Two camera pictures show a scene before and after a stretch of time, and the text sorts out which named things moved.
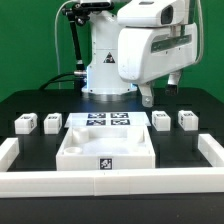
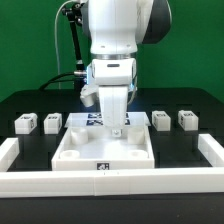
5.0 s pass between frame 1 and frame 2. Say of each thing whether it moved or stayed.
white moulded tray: stayed
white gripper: moved
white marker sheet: stayed
